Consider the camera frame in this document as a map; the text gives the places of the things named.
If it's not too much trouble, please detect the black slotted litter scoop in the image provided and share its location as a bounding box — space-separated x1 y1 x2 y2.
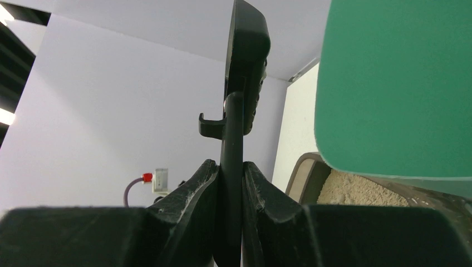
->
199 1 271 266

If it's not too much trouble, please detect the dark plastic litter tray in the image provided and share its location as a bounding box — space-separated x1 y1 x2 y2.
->
286 153 471 243

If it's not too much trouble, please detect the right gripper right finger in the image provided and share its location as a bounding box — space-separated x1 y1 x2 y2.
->
242 162 471 266

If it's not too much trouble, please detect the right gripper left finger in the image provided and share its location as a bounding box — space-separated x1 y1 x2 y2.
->
1 160 218 266

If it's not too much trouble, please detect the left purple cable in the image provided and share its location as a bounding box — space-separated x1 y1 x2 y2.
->
123 173 153 208

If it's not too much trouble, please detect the beige cat litter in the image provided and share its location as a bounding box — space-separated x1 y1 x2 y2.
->
317 170 408 206

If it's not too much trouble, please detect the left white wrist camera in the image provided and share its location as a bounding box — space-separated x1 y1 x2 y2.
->
151 169 169 196

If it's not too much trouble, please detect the green plastic bin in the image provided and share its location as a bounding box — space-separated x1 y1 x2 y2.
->
314 1 471 198

